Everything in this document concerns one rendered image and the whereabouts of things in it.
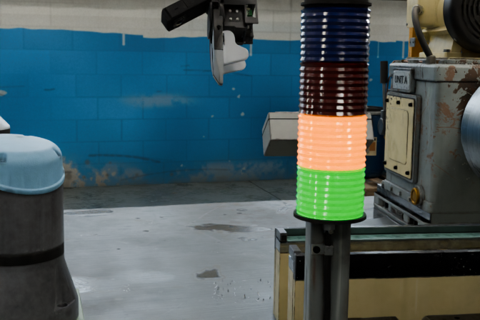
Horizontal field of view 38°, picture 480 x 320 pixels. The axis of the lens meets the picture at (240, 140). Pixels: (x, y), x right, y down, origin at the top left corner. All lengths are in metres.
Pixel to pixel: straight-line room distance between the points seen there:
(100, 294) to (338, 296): 0.56
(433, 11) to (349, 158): 1.07
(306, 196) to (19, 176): 0.40
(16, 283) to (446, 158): 0.89
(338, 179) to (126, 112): 5.78
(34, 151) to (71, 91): 5.40
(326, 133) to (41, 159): 0.41
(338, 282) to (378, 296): 0.29
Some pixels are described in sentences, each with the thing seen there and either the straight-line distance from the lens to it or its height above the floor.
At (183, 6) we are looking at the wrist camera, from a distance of 1.21.
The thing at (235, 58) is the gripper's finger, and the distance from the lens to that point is 1.17.
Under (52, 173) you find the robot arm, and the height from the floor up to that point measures 1.02.
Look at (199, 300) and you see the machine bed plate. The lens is 1.09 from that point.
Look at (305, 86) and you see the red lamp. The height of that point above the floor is 1.14.
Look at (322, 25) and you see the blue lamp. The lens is 0.59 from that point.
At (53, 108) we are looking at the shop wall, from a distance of 6.29.
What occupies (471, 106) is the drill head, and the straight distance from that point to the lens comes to 1.34.
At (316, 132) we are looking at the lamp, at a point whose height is 1.11.
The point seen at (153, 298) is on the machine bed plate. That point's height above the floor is 0.80.
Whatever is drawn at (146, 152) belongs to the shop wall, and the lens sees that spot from 6.40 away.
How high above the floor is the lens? 1.17
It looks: 7 degrees down
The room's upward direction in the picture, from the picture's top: 1 degrees clockwise
